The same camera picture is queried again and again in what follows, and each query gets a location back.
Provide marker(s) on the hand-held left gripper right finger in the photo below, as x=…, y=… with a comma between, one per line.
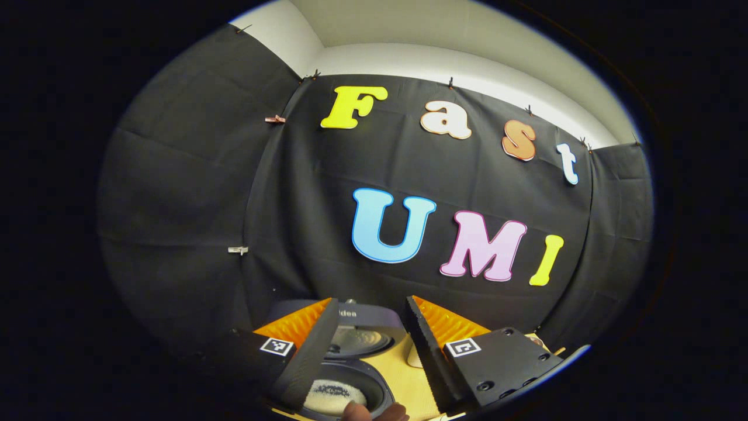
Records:
x=426, y=356

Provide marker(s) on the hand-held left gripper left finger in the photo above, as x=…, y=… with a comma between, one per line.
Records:
x=312, y=356

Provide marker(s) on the white toaster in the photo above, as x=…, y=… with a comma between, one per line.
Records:
x=414, y=356

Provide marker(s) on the white rice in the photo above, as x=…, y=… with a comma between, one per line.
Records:
x=334, y=396

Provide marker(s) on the pink clip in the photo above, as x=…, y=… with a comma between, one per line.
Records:
x=274, y=119

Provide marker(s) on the dark grey rice cooker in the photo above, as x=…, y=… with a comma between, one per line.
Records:
x=368, y=316

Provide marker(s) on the black backdrop cloth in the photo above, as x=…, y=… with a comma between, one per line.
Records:
x=204, y=204

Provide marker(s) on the silver clip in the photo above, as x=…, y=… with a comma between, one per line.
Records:
x=238, y=250

